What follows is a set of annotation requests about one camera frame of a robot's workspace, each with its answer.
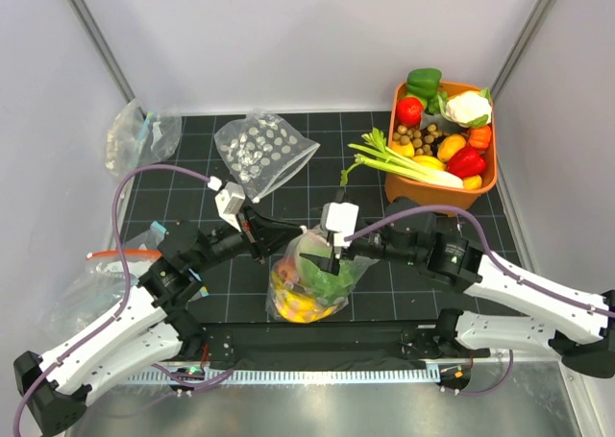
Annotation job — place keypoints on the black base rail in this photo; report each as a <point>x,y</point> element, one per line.
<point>332,346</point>

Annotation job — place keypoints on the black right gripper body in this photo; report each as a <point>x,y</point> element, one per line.
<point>376,245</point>

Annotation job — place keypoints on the brown mushroom cluster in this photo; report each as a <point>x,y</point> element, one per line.
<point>413,141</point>

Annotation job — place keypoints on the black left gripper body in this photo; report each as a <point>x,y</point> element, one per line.
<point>228,243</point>

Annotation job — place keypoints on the green lettuce cabbage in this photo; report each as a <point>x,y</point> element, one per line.
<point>326,288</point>

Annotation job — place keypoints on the yellow bell pepper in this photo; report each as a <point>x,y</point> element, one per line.
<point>449,146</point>

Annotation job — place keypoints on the blue-zipper bag front left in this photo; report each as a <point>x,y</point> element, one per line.
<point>90,296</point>

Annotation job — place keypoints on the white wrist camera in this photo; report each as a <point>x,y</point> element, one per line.
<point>229,200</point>
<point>338,221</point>

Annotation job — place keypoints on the orange-zipper bag front left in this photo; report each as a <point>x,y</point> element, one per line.
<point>108,264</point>

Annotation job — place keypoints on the yellow squash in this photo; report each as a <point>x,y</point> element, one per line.
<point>427,161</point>

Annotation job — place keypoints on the blue-zipper bag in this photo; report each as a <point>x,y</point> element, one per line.
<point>137,138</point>
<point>90,296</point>

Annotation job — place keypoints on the pink-zipper zip bag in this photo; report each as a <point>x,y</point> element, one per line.
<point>312,242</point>

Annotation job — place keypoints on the green celery stalks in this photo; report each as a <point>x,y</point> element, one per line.
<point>374,153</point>

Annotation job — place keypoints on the yellow banana bunch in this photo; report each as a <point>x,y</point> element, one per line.
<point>293,304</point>

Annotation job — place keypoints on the black grid cutting mat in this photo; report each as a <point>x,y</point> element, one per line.
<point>238,289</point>

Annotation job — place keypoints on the blue-zipper bag back left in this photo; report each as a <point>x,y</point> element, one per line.
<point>137,138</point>

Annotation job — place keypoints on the red bell pepper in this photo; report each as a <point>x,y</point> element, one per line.
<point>466,163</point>

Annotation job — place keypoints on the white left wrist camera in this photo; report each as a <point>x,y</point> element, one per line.
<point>229,200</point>

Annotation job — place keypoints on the green bell pepper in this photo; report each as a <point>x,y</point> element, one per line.
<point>423,82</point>

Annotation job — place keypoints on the orange plastic basket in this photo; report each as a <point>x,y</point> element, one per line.
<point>425,194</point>

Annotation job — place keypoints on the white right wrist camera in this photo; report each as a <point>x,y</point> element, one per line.
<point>338,221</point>

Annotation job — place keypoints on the red tomato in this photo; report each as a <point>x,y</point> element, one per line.
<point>409,111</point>

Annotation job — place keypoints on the small orange pumpkin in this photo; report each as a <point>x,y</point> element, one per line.
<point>480,138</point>

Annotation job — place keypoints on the yellow lemon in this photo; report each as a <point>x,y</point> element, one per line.
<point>473,183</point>

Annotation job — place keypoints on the white-dotted zip bag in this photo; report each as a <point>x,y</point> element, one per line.
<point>263,152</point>

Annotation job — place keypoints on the white cauliflower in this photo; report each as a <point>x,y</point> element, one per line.
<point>469,109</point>

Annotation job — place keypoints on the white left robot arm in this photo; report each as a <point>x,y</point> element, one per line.
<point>149,325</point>

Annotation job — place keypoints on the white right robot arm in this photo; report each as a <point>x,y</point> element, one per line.
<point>447,245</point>

